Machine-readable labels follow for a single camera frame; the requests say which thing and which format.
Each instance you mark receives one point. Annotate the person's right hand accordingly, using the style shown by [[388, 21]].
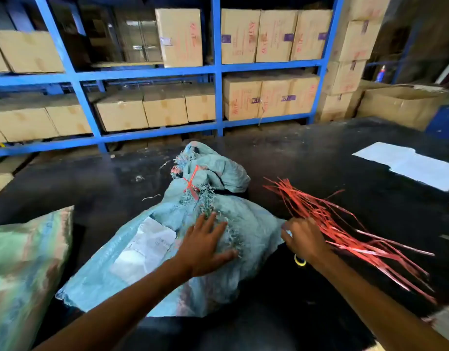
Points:
[[306, 239]]

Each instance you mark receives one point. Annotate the person's left hand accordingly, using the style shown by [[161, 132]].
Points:
[[202, 248]]

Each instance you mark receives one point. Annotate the blue woven sack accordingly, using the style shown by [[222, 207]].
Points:
[[246, 222]]

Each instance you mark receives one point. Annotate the green woven sack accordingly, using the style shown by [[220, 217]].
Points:
[[23, 274]]

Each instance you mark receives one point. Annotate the person's left forearm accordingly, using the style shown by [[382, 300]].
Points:
[[118, 314]]

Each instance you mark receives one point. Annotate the person's right forearm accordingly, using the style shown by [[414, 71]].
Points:
[[374, 310]]

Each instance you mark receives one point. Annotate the white paper label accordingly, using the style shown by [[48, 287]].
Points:
[[144, 252]]

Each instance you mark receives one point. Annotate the white paper sheet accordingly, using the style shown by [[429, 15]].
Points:
[[422, 168]]

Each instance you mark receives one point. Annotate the rows of plain taped boxes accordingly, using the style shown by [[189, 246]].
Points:
[[122, 113]]

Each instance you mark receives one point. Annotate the blue metal shelf rack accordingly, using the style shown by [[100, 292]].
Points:
[[217, 87]]

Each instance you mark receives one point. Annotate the large open cardboard box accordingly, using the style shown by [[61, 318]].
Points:
[[400, 105]]

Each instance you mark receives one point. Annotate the blue bin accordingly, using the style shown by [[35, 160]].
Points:
[[445, 124]]

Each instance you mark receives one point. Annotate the red blue bottle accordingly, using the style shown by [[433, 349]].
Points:
[[381, 74]]

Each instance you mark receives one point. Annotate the flat cardboard sheet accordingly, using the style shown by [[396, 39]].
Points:
[[125, 64]]

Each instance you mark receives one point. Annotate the tall stack of printed cartons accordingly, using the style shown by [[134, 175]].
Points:
[[352, 40]]

